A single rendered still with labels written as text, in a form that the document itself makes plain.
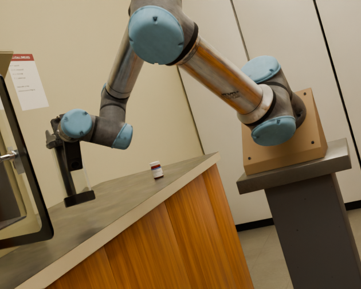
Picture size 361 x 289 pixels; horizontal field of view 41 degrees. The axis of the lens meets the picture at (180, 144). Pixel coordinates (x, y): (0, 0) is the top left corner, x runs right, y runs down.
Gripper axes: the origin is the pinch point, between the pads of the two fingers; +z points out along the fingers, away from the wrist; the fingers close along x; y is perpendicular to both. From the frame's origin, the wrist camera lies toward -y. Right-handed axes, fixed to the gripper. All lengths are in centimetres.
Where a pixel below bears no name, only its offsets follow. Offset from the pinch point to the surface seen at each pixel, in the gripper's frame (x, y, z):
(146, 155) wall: -73, -8, 156
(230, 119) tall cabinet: -169, 3, 210
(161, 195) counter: -28.1, -25.4, 1.6
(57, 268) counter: 15, -31, -44
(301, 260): -53, -53, -34
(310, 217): -57, -41, -39
